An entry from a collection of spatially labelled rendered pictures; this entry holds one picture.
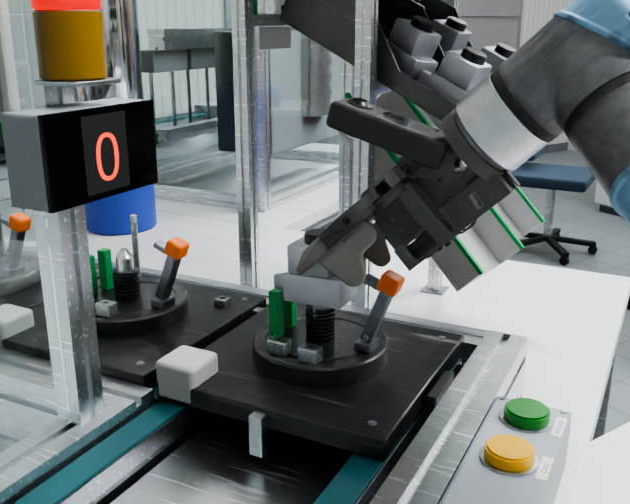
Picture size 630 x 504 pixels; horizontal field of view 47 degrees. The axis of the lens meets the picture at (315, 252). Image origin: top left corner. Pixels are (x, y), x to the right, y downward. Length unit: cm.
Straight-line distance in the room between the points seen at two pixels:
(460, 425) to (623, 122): 29
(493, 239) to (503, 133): 42
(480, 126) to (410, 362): 27
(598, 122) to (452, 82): 36
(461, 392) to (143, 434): 30
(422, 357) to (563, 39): 35
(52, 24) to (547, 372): 74
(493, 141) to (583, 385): 48
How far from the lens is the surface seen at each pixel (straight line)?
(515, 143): 61
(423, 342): 80
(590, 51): 58
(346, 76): 125
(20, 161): 57
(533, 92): 59
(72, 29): 58
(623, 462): 86
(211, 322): 85
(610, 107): 56
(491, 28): 710
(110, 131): 59
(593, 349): 111
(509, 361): 80
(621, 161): 56
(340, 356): 72
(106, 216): 162
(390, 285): 69
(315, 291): 71
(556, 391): 98
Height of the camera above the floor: 130
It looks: 18 degrees down
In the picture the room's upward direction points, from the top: straight up
